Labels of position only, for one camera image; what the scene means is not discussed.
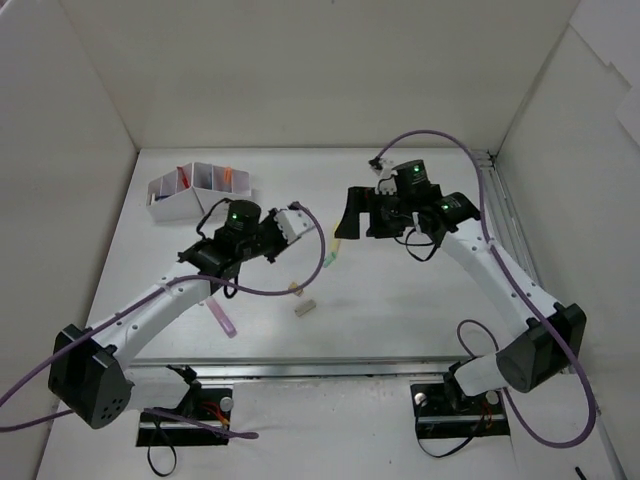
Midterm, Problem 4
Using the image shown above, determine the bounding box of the green highlighter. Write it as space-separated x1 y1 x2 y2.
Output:
323 252 337 268

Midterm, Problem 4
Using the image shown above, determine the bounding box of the red ballpoint pen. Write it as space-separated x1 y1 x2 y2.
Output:
176 166 190 189

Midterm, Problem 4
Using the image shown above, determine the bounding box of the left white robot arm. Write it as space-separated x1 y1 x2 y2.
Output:
48 200 314 429

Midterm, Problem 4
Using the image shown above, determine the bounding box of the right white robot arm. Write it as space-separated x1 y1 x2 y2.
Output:
335 159 586 412

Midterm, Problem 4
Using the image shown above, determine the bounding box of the yellow eraser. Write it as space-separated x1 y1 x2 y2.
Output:
289 282 304 297

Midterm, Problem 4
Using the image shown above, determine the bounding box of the beige eraser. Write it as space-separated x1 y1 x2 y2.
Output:
294 299 317 318

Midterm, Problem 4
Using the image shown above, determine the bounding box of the pink highlighter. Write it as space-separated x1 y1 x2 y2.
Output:
205 296 237 338

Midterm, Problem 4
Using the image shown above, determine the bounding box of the white desk organizer container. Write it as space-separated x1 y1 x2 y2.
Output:
146 162 252 223

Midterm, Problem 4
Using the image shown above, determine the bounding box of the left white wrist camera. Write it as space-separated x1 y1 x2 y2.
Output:
274 206 315 245

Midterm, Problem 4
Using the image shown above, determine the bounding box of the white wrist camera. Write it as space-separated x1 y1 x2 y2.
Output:
274 206 315 245
369 157 397 195

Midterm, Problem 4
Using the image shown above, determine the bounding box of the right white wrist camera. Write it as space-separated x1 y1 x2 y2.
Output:
369 157 397 195

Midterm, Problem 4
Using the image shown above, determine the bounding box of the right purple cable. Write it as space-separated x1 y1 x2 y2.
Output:
369 129 599 448

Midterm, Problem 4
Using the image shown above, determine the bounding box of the aluminium table rail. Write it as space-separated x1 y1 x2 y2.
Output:
131 356 464 383

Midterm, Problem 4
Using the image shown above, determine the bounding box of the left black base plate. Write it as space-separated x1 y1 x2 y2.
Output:
135 386 233 448

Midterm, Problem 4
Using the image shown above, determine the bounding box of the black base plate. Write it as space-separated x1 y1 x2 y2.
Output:
410 383 510 440
135 386 233 448

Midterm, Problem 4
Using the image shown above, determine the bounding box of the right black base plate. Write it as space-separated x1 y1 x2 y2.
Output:
410 383 510 440

